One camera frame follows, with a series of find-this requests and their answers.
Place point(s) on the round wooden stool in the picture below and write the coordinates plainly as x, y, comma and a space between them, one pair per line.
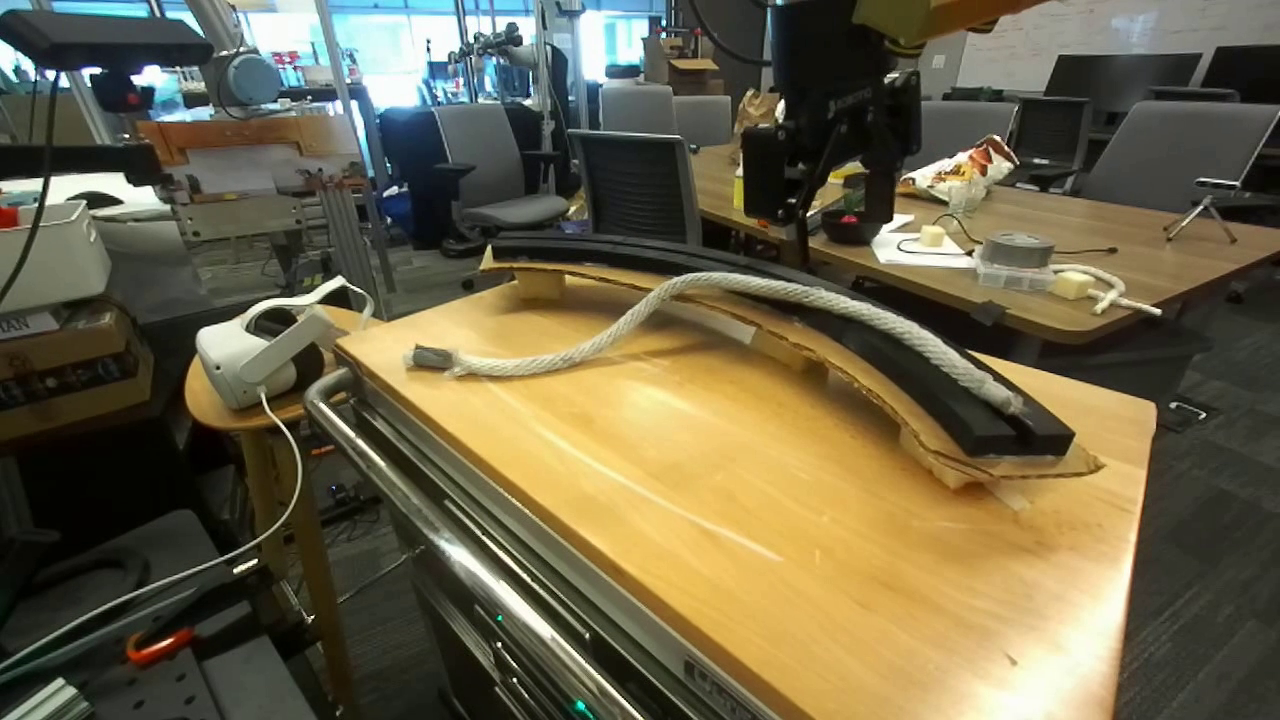
212, 401

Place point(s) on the long black curved object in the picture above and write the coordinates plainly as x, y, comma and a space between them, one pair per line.
960, 469

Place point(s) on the chips bag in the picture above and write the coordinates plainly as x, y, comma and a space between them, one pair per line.
973, 166

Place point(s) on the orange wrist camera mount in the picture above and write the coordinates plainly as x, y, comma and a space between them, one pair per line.
944, 15

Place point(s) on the dark mesh office chair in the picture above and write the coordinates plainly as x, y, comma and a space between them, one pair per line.
643, 184

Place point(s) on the white equipment box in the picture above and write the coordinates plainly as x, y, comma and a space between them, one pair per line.
45, 263

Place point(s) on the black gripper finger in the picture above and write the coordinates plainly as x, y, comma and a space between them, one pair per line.
765, 172
888, 172

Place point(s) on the cardboard box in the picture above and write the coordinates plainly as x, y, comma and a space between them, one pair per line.
67, 372

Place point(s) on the white paper sheet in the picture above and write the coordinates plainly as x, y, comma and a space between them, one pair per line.
935, 255

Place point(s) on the black bowl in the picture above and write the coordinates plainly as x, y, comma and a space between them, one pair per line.
842, 230

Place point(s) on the grey padded office chair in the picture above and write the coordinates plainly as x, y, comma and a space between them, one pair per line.
487, 166

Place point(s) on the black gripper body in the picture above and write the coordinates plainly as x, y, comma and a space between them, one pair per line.
834, 55

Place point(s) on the black curved foam strip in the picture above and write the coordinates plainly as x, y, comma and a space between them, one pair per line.
986, 427

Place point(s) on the wooden office desk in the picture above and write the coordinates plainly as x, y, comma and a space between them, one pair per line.
1172, 267

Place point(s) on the grey tape roll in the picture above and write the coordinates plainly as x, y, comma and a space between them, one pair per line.
1016, 258

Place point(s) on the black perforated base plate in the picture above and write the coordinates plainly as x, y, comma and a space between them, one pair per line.
147, 684

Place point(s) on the white VR headset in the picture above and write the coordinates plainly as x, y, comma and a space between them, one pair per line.
254, 352

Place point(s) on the large grey office chair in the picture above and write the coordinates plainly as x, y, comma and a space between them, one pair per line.
1172, 153

